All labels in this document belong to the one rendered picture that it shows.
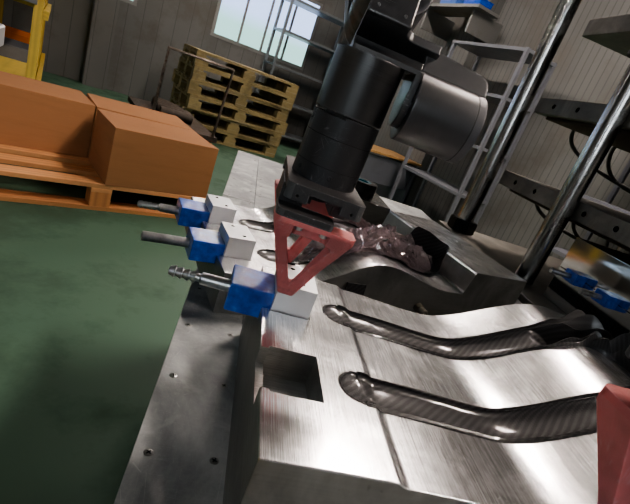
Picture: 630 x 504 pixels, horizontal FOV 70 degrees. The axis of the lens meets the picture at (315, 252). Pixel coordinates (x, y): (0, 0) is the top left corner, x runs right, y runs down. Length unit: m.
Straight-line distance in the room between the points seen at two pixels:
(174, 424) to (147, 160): 2.57
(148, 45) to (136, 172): 5.00
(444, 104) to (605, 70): 4.48
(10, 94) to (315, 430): 3.03
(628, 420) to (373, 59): 0.27
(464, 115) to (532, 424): 0.26
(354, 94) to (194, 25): 7.52
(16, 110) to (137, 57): 4.69
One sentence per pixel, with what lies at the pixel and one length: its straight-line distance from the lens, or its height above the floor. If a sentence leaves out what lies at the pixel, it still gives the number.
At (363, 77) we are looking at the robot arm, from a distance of 0.36.
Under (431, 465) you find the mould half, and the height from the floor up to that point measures 0.89.
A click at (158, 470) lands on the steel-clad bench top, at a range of 0.37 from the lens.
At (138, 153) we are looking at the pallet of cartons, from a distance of 2.88.
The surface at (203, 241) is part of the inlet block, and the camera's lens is 0.56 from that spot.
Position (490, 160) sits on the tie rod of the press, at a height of 1.05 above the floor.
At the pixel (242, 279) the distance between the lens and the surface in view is 0.41.
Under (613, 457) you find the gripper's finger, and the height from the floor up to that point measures 0.99.
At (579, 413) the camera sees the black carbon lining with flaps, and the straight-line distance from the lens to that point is 0.46.
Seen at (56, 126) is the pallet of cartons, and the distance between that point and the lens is 3.27.
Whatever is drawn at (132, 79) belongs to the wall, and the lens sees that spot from 7.80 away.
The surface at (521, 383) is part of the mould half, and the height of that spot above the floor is 0.90.
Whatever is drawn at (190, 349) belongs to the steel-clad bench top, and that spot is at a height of 0.80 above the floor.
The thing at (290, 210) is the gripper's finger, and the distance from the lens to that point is 0.34.
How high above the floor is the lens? 1.08
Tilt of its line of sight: 19 degrees down
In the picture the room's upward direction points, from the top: 20 degrees clockwise
